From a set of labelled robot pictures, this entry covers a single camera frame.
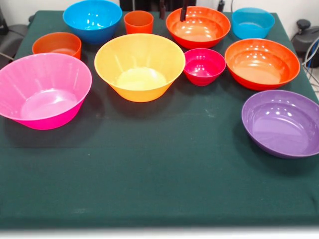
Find wide red-orange bowl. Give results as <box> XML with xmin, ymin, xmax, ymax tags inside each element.
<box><xmin>224</xmin><ymin>38</ymin><xmax>301</xmax><ymax>91</ymax></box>
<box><xmin>165</xmin><ymin>6</ymin><xmax>231</xmax><ymax>50</ymax></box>

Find orange cup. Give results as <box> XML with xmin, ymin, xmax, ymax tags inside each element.
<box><xmin>123</xmin><ymin>10</ymin><xmax>154</xmax><ymax>35</ymax></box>

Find large yellow-orange bowl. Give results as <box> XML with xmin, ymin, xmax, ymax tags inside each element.
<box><xmin>94</xmin><ymin>33</ymin><xmax>186</xmax><ymax>103</ymax></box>

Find large pink bowl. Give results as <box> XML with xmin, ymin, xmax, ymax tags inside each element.
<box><xmin>0</xmin><ymin>52</ymin><xmax>93</xmax><ymax>130</ymax></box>

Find small magenta bowl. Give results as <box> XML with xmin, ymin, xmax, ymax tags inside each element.
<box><xmin>183</xmin><ymin>48</ymin><xmax>227</xmax><ymax>87</ymax></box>

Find large blue bowl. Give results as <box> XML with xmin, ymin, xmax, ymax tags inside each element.
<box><xmin>62</xmin><ymin>0</ymin><xmax>123</xmax><ymax>45</ymax></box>

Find small light blue bowl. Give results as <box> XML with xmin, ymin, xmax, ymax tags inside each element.
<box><xmin>231</xmin><ymin>7</ymin><xmax>276</xmax><ymax>40</ymax></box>

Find small orange bowl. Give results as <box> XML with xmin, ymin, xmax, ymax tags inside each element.
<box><xmin>31</xmin><ymin>31</ymin><xmax>82</xmax><ymax>60</ymax></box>

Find black office chair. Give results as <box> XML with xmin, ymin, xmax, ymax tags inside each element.
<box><xmin>291</xmin><ymin>19</ymin><xmax>319</xmax><ymax>53</ymax></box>

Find wide purple bowl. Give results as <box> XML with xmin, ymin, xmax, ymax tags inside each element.
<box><xmin>241</xmin><ymin>89</ymin><xmax>319</xmax><ymax>159</ymax></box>

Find grey office chair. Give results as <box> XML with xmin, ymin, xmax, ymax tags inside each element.
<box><xmin>0</xmin><ymin>6</ymin><xmax>35</xmax><ymax>68</ymax></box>

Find dark green tablecloth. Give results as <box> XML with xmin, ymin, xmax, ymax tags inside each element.
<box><xmin>0</xmin><ymin>9</ymin><xmax>319</xmax><ymax>229</ymax></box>

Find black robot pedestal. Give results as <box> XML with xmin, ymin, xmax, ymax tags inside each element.
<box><xmin>119</xmin><ymin>0</ymin><xmax>197</xmax><ymax>12</ymax></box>

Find tangled floor cables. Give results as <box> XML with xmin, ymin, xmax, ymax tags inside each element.
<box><xmin>301</xmin><ymin>37</ymin><xmax>319</xmax><ymax>93</ymax></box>

